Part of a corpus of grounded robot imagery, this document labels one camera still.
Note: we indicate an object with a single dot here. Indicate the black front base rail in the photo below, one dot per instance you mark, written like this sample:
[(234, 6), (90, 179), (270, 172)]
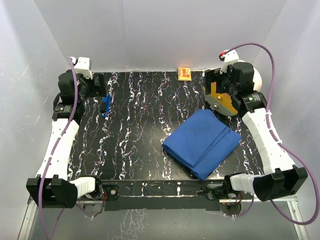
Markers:
[(116, 195)]

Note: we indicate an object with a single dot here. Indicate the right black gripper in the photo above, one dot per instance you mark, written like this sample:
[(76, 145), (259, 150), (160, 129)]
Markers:
[(214, 75)]

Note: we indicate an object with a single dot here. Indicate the white cylindrical drawer container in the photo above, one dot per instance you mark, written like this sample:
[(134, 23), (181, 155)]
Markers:
[(248, 100)]

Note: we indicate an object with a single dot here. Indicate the small orange circuit board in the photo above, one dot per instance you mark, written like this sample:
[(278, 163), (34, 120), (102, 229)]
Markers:
[(184, 74)]

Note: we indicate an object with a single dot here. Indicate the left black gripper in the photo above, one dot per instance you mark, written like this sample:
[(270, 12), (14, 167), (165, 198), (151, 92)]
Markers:
[(100, 90)]

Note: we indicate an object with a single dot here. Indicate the small blue plastic tool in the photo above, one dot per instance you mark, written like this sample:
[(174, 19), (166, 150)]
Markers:
[(105, 106)]

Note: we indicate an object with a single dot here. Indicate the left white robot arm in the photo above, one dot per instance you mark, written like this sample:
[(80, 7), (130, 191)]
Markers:
[(51, 188)]

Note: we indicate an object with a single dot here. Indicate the blue surgical drape cloth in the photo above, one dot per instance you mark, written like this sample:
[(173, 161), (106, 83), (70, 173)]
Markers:
[(201, 143)]

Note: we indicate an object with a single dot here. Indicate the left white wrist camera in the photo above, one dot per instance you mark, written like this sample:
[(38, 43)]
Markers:
[(82, 66)]

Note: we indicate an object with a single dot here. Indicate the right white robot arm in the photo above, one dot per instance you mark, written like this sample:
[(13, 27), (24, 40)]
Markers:
[(281, 176)]

